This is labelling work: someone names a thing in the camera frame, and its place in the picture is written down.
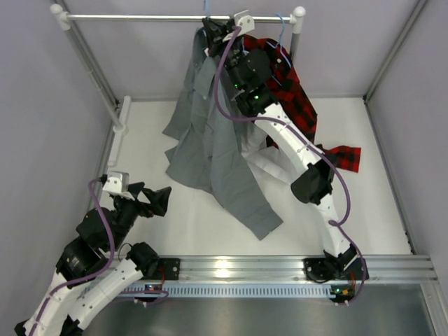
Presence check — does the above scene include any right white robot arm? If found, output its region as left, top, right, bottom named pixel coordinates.
left=202, top=15, right=368, bottom=283

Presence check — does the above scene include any red black plaid shirt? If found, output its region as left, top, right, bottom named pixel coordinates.
left=242, top=34, right=361, bottom=173

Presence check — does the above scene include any white shirt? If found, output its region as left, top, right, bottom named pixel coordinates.
left=237, top=38, right=298, bottom=185

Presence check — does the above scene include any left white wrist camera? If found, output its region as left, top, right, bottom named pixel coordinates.
left=102, top=171, right=134, bottom=200

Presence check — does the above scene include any right aluminium frame post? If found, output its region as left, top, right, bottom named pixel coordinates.
left=363, top=0, right=430, bottom=105

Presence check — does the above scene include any rack upright pole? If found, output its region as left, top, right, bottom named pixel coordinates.
left=289, top=24, right=302, bottom=64
left=59, top=22, right=125, bottom=132

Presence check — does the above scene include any light blue hanger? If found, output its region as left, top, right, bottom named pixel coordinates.
left=203, top=0, right=211, bottom=17

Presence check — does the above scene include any perforated cable duct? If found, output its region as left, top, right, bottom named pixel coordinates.
left=120, top=283, right=335, bottom=299

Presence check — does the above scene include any metal clothes rail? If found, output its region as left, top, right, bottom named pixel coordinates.
left=50, top=3, right=307, bottom=26

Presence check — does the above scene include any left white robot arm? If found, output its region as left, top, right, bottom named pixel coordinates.
left=14, top=176, right=172, bottom=335

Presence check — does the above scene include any right rack upright pole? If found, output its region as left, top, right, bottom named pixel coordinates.
left=289, top=24, right=302, bottom=64

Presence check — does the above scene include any grey shirt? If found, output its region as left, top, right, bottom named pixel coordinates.
left=163, top=29, right=283, bottom=240

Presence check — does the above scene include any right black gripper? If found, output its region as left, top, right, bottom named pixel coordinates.
left=200, top=18, right=244, bottom=92

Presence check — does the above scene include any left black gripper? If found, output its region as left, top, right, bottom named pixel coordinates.
left=108, top=181, right=172, bottom=252

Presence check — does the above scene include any white rack foot bar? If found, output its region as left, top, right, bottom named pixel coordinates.
left=107, top=95, right=132, bottom=167

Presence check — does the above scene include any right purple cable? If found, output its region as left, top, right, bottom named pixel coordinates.
left=212, top=26, right=370, bottom=305

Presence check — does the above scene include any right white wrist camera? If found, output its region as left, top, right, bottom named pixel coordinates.
left=232, top=10, right=255, bottom=33

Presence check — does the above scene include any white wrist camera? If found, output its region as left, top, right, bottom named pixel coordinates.
left=102, top=171, right=134, bottom=200
left=232, top=10, right=255, bottom=33

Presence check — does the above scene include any left rack upright pole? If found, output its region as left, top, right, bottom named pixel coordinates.
left=59, top=22, right=125, bottom=132

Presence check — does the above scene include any blue hanger under plaid shirt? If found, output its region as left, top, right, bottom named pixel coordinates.
left=266, top=13, right=293, bottom=88

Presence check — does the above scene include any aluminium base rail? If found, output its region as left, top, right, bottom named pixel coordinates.
left=104, top=254, right=438, bottom=281

